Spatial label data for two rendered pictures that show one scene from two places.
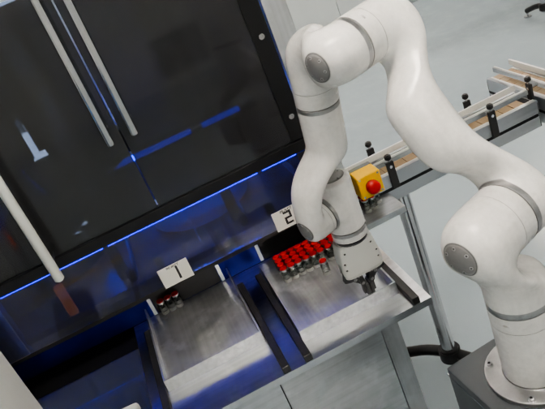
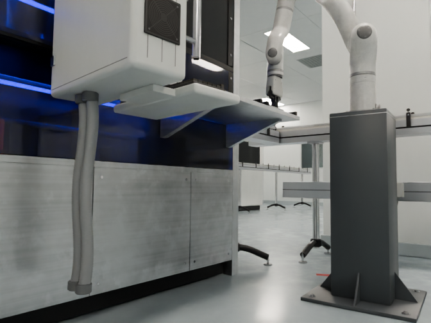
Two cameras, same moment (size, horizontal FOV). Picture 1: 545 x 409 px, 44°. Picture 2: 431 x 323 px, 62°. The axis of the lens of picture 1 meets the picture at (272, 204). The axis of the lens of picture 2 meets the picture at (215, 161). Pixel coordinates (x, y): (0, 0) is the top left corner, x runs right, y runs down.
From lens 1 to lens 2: 195 cm
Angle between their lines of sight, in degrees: 52
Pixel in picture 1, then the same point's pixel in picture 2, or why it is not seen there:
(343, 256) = (274, 80)
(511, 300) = (369, 63)
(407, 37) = not seen: outside the picture
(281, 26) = (236, 21)
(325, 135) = (288, 19)
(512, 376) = (362, 105)
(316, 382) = (204, 198)
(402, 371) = (234, 220)
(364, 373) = (221, 208)
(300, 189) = (276, 33)
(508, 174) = not seen: hidden behind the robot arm
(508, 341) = (365, 84)
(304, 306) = not seen: hidden behind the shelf
